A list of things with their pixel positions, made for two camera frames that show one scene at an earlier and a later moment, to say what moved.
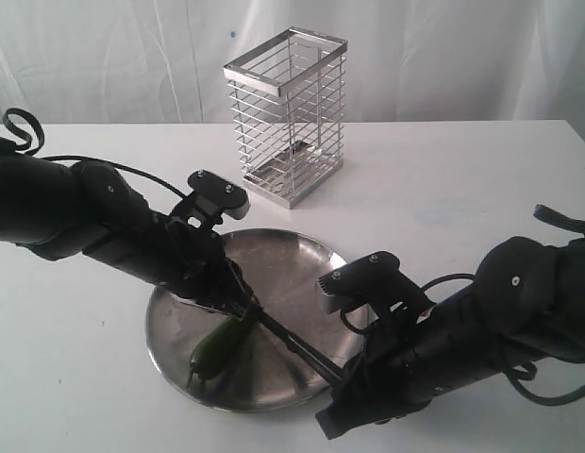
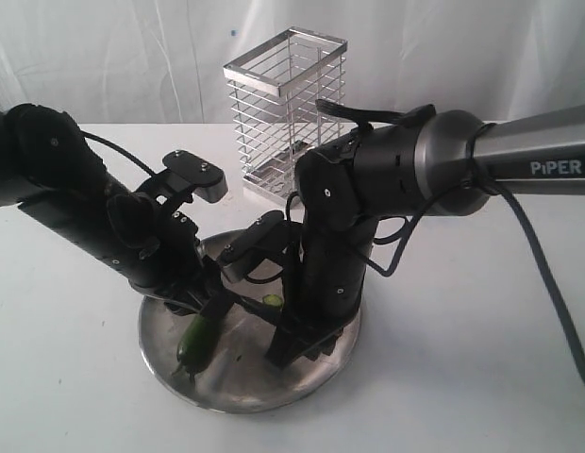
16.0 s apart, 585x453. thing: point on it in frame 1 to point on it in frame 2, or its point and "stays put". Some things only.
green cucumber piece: (220, 349) to (195, 347)
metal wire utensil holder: (288, 101) stays put
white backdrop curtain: (83, 62) stays put
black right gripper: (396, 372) to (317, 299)
